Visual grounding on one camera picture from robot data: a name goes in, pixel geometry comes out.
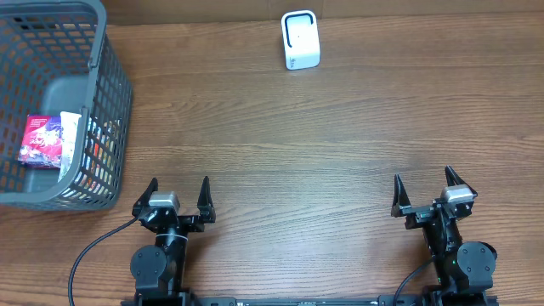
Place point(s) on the white Pantene tube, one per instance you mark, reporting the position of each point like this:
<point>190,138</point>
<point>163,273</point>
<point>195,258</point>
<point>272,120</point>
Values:
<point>69,126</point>

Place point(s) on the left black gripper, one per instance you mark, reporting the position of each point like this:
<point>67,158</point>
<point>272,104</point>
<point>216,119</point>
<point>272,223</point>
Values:
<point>206,215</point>

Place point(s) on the white barcode scanner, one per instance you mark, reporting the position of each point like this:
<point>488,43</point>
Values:
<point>301,39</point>

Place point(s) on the grey plastic mesh basket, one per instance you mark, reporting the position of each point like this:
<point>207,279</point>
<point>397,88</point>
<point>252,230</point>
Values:
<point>56,56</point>

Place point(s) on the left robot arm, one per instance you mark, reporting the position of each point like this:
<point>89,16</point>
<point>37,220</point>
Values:
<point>158,269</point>

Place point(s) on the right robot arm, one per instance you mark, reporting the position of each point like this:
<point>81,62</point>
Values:
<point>464,268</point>

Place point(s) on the colourful snack bag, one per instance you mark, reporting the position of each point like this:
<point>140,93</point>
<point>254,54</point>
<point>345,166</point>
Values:
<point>98,150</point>

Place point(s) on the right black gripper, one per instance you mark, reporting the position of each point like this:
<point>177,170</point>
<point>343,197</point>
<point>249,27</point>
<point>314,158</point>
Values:
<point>417,214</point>

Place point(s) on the red purple pantyliner pack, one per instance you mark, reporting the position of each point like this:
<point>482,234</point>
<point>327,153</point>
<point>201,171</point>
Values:
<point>41,145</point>

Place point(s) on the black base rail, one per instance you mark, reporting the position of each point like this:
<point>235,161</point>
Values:
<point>382,300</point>

